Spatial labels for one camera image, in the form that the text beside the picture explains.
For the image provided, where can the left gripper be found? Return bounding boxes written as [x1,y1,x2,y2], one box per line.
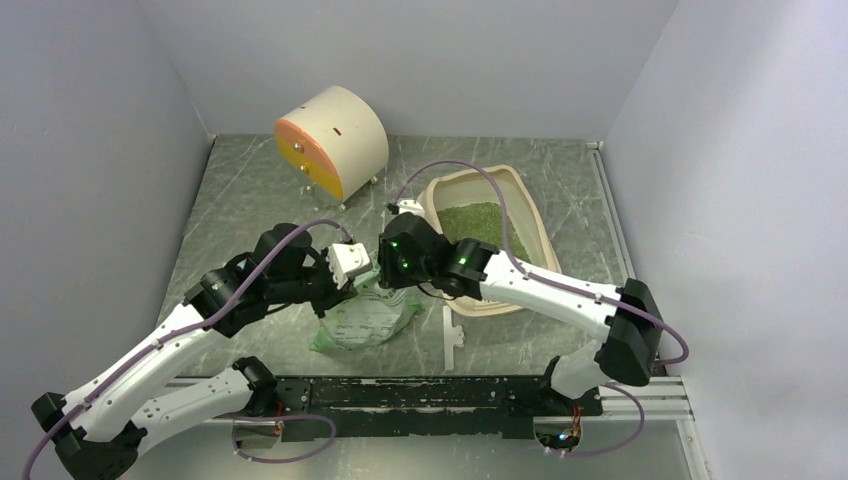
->
[271,245,360,317]

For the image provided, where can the green cat litter bag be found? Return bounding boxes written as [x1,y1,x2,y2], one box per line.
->
[309,269,424,353]

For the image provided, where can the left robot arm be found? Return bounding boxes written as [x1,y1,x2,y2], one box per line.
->
[31,223,371,479]

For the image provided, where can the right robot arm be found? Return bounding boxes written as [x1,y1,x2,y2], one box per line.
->
[378,213,663,414]

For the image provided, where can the green litter pellets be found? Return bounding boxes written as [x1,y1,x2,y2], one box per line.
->
[437,202,504,248]

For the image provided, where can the round beige drawer cabinet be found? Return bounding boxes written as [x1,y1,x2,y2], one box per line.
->
[273,86,389,210]

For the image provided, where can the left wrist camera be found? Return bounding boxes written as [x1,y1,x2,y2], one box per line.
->
[325,243,372,290]

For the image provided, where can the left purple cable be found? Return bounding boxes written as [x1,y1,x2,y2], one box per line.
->
[21,218,356,480]

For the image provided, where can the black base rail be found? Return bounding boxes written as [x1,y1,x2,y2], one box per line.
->
[242,375,603,441]

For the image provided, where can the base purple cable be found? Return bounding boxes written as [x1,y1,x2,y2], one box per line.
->
[230,413,338,465]

